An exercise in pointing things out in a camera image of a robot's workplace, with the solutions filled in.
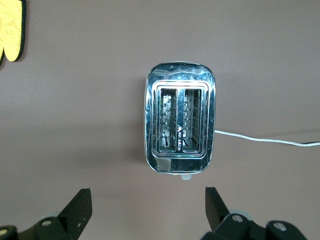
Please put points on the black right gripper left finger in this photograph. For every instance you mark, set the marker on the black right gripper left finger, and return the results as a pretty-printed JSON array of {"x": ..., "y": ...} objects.
[{"x": 70, "y": 220}]

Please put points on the silver two-slot toaster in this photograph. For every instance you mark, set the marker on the silver two-slot toaster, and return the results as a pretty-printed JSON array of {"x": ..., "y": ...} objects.
[{"x": 178, "y": 165}]

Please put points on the brown table cover sheet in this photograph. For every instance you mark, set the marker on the brown table cover sheet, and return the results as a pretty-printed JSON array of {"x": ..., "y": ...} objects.
[{"x": 75, "y": 125}]

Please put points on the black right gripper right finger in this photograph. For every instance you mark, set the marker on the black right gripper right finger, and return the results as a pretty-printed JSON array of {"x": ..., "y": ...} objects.
[{"x": 225, "y": 225}]

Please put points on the yellow quilted oven mitt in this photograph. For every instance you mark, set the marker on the yellow quilted oven mitt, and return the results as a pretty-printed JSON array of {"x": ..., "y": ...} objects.
[{"x": 12, "y": 30}]

